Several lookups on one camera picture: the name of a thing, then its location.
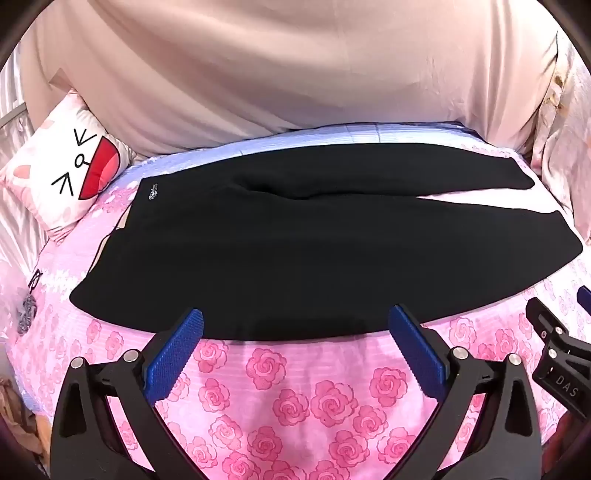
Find pink rose print bed sheet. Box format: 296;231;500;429
9;121;591;480

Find brown crumpled cloth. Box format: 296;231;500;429
0;376;38;455

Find cat face pillow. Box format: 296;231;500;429
0;90;137;232

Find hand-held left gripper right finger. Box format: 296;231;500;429
389;304;542;480

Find floral satin quilt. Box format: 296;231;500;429
529;44;591;245

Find white lace curtain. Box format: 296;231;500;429
0;46;40;162

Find black pants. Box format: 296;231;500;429
69;142;583;342

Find beige hanging cloth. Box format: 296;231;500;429
18;0;561;160

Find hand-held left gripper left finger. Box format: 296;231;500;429
50;308;206;480

